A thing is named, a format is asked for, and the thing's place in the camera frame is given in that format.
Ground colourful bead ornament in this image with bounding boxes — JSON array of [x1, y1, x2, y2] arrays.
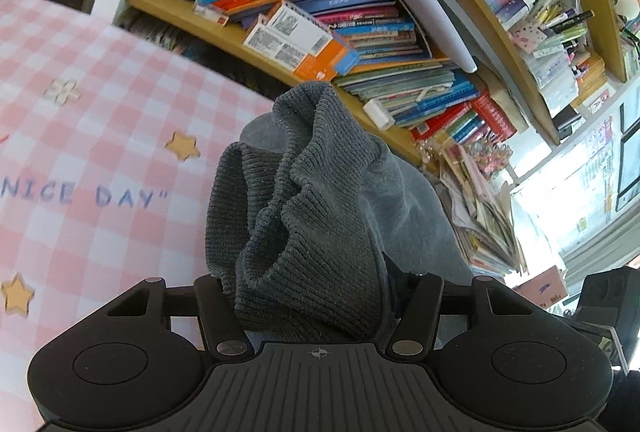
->
[[447, 137, 513, 177]]

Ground pile of magazines and papers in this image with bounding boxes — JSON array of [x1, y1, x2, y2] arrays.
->
[[435, 144, 528, 277]]

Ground orange white box blue end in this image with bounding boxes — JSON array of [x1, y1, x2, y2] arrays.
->
[[267, 0, 361, 77]]

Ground row of thin magazines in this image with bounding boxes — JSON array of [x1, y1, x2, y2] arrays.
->
[[117, 9, 211, 60]]

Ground bunch of markers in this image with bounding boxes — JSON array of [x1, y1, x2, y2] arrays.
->
[[510, 0, 598, 72]]

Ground white wooden shelf unit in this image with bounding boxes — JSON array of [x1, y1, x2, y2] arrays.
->
[[90, 0, 631, 147]]

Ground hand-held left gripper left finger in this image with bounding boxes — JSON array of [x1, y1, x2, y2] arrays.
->
[[102, 274, 251, 360]]

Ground small black device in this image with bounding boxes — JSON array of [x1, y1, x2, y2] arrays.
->
[[552, 104, 583, 133]]

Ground red standing book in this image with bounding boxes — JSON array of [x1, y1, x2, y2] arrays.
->
[[410, 104, 476, 143]]

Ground stack of orange notebooks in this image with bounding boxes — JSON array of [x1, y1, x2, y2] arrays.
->
[[570, 52, 611, 110]]

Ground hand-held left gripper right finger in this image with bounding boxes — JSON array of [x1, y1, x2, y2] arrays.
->
[[385, 273, 543, 360]]

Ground pink checked cartoon desk mat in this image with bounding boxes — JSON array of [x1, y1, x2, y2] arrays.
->
[[0, 0, 281, 413]]

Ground thick red dictionary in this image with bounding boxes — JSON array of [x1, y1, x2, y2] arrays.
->
[[470, 89, 517, 140]]

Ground grey sweatpants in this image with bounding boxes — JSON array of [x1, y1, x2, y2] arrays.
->
[[205, 80, 476, 345]]

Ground small white red box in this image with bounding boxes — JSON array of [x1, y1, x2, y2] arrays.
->
[[192, 0, 231, 25]]

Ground pink paper card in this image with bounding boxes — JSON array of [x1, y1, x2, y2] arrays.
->
[[515, 266, 568, 313]]

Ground pearl bead string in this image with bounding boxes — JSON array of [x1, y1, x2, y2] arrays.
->
[[415, 136, 448, 173]]

